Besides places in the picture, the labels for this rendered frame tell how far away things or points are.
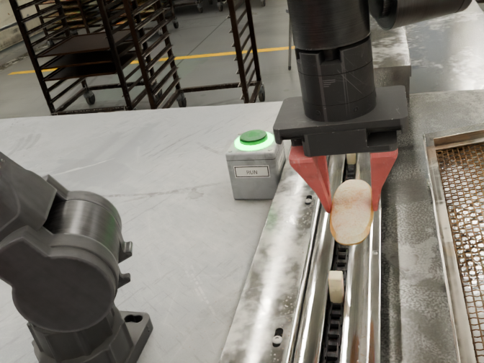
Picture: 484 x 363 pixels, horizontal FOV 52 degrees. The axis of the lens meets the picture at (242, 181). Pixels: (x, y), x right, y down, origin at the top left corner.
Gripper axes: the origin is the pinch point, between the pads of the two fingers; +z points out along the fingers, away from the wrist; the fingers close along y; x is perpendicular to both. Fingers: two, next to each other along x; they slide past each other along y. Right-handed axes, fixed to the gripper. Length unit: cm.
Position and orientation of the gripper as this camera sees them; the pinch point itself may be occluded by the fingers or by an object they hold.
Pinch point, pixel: (351, 200)
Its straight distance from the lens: 45.8
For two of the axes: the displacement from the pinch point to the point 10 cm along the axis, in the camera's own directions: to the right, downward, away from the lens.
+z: 2.1, 8.5, 4.9
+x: -2.2, 5.3, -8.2
